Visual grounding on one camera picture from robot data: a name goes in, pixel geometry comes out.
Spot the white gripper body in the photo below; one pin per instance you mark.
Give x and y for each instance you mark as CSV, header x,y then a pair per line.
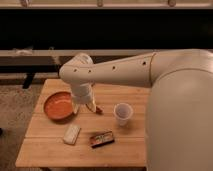
x,y
82,94

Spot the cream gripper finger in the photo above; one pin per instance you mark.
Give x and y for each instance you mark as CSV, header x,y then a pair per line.
x,y
92,107
75,107

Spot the orange ceramic bowl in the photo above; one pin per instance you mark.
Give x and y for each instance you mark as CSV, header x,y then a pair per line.
x,y
58,106

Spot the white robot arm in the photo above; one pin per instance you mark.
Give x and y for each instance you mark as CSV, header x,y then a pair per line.
x,y
179,112

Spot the small red object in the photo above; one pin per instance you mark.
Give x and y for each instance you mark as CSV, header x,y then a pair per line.
x,y
99,110

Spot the white rectangular sponge block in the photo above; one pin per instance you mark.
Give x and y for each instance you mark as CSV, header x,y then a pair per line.
x,y
71,134

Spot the brown snack bar packet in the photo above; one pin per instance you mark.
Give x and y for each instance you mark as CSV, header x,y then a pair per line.
x,y
101,139

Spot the wooden table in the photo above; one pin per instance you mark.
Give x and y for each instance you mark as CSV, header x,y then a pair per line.
x,y
43,145

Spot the black stand leg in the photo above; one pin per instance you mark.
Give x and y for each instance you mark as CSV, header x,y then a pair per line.
x,y
28,80

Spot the white shelf rail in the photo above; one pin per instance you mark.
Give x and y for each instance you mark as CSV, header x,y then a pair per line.
x,y
54,53

